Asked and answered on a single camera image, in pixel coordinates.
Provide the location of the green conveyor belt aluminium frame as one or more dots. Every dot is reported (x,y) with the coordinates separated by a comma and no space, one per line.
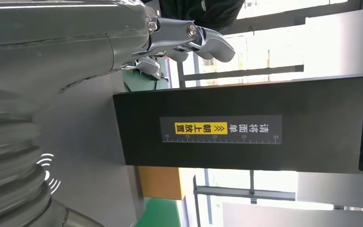
(158,216)

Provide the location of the black weighing device with column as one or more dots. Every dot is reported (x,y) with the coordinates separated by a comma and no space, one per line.
(231,97)

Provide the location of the brown cardboard box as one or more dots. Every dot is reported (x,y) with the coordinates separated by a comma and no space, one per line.
(159,183)

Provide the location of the person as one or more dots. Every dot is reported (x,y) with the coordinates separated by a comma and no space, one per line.
(200,11)

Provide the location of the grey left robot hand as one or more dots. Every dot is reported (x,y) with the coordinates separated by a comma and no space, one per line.
(59,40)

